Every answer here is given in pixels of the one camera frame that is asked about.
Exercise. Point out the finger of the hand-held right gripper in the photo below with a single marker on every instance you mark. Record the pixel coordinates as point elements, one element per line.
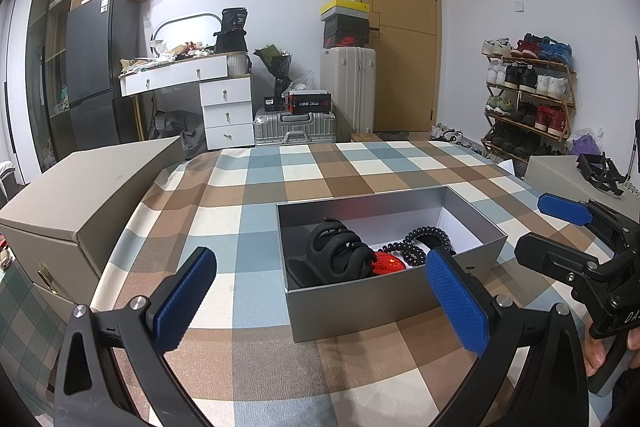
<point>565,209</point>
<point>555,254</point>

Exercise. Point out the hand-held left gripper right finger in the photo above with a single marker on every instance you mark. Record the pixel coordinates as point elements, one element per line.
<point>457,302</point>

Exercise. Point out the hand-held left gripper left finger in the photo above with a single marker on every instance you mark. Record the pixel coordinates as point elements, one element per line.
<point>185,302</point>

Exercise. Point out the red round badge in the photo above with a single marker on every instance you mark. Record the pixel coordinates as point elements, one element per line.
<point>390,263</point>

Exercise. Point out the black hair claw clip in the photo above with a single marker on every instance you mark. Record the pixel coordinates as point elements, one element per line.
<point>360,263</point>
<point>327,247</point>
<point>300,273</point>

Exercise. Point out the grey cardboard box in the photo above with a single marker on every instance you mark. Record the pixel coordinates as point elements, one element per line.
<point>350,312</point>

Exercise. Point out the person's right hand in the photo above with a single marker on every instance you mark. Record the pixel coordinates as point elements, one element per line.
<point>596,357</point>

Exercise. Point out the grey bedside cabinet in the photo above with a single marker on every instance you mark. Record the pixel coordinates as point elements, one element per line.
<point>75,207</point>
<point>555,177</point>

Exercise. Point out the black clamp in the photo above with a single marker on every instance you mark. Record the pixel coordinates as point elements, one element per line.
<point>600,172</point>

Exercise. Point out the white paper sheet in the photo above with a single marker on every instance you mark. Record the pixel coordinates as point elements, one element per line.
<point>510,168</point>

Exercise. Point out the purple bag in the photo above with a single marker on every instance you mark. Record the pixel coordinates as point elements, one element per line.
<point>587,143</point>

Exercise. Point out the wooden shoe rack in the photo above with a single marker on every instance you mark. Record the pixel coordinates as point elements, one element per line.
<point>570,99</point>

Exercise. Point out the black stand pole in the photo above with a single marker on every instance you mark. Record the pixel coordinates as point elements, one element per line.
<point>637,107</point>

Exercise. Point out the shoe rack with shoes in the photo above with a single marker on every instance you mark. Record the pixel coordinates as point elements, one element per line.
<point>530,82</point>

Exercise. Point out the loose shoes pile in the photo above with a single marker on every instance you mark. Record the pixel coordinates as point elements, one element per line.
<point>452,136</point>

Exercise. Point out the green checked sheet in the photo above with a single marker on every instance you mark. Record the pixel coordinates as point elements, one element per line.
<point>25,332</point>

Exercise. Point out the dark grey bag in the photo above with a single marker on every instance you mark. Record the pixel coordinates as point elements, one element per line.
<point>175,132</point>

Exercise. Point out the white dressing table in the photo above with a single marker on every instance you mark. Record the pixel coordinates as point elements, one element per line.
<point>225,107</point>

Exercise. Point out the silver suitcase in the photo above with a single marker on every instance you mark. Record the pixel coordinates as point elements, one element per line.
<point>295,129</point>

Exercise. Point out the small black box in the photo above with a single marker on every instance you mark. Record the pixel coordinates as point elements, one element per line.
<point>276,104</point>

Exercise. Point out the wooden door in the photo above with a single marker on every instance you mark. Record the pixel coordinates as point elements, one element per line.
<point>400,57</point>

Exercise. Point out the black box with red edge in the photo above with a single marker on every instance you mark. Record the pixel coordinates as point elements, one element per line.
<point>310,102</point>

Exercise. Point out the white suitcase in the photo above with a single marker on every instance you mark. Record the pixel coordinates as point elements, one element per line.
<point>347,92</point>

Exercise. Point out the white ribbed container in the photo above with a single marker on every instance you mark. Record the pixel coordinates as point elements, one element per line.
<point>239,64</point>

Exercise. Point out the clutter of cosmetics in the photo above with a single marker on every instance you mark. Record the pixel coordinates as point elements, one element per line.
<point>170,57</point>

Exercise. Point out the clear plastic bag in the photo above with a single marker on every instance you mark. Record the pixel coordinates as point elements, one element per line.
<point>302,83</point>

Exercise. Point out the dark grey fridge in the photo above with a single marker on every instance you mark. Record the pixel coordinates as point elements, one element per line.
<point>100,67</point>

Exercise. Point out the black wrapped flower bouquet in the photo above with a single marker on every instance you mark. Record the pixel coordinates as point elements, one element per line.
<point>275,64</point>

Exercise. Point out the oval mirror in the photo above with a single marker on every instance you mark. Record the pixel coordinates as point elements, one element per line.
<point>185,29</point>

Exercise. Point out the black red shoe box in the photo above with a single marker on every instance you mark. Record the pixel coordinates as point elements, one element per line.
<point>347,42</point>

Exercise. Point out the black printed bag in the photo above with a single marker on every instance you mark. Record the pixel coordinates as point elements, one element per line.
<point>232,29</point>

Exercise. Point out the yellow shoe box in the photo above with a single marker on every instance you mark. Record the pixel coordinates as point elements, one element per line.
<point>347,6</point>

